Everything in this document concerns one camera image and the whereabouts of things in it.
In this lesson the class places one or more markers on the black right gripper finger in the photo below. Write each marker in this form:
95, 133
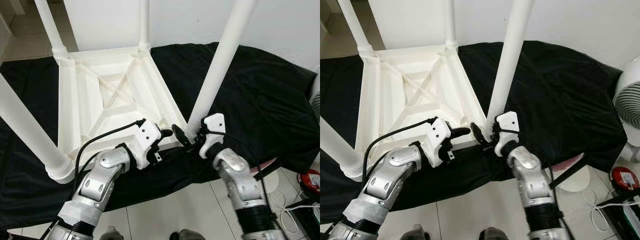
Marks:
181, 136
479, 134

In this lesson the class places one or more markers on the white plastic table leg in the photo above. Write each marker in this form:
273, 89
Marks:
220, 65
144, 22
340, 155
510, 65
355, 25
451, 22
25, 125
50, 25

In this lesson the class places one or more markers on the white plastic children table top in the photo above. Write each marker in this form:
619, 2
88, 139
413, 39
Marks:
385, 100
85, 100

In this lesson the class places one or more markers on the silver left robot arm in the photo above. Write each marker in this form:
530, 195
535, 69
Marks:
97, 180
387, 180

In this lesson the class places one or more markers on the pink stool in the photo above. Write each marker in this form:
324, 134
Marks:
262, 162
562, 161

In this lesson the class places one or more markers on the black metal table leg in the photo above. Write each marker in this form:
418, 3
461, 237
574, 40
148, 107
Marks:
275, 166
567, 171

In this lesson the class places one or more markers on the grey right robot foot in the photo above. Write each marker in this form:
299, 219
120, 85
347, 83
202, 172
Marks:
186, 235
492, 235

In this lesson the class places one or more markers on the grey robot foot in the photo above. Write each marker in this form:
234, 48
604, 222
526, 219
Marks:
412, 233
492, 235
111, 234
186, 235

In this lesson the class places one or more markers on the grey left robot foot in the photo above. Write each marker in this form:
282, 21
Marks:
111, 234
412, 233

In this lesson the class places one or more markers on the black table cloth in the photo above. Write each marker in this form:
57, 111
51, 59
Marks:
270, 90
575, 90

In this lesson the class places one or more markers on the white round floor base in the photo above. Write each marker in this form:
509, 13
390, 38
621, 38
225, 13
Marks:
277, 184
577, 185

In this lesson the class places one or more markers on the red round canister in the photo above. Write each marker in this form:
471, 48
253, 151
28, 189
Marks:
310, 180
624, 179

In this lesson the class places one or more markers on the white round fan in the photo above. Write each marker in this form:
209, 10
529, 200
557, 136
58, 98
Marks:
315, 97
627, 105

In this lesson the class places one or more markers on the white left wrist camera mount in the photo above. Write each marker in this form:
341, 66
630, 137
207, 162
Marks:
147, 135
437, 132

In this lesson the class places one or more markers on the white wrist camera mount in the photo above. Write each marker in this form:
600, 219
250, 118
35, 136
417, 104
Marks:
215, 122
509, 120
437, 132
147, 135

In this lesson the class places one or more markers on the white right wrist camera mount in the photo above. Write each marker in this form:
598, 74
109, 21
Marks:
215, 122
509, 120

